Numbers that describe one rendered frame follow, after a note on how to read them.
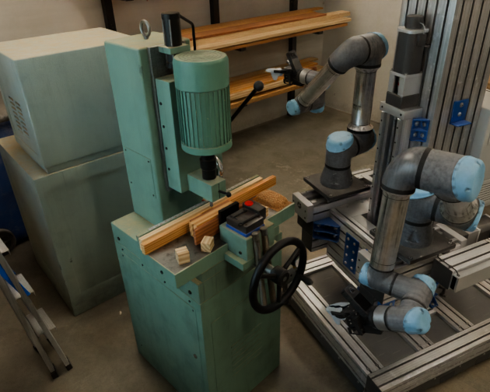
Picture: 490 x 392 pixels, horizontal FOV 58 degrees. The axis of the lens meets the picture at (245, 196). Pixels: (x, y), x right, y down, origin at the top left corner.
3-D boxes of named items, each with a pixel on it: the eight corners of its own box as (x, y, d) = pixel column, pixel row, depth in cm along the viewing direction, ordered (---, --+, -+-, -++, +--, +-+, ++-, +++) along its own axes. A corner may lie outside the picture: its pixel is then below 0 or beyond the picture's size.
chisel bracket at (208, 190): (212, 206, 161) (211, 186, 157) (188, 193, 170) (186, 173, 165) (227, 198, 165) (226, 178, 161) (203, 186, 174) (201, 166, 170)
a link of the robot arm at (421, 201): (405, 203, 172) (411, 172, 166) (441, 213, 165) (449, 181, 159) (394, 217, 164) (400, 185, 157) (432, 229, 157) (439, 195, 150)
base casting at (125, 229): (199, 306, 156) (197, 285, 152) (113, 239, 192) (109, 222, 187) (282, 248, 183) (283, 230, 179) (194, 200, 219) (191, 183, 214)
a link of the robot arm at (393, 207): (379, 143, 121) (353, 290, 142) (420, 152, 116) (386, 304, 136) (393, 134, 130) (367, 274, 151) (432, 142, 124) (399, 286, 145)
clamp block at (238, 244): (246, 262, 151) (245, 241, 147) (219, 246, 160) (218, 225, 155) (274, 243, 160) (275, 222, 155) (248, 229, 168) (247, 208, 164)
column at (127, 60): (162, 232, 180) (136, 49, 143) (132, 212, 194) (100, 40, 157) (205, 211, 193) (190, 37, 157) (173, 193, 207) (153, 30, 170)
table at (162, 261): (194, 304, 139) (193, 289, 136) (139, 261, 158) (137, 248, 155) (313, 224, 175) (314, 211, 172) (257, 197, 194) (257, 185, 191)
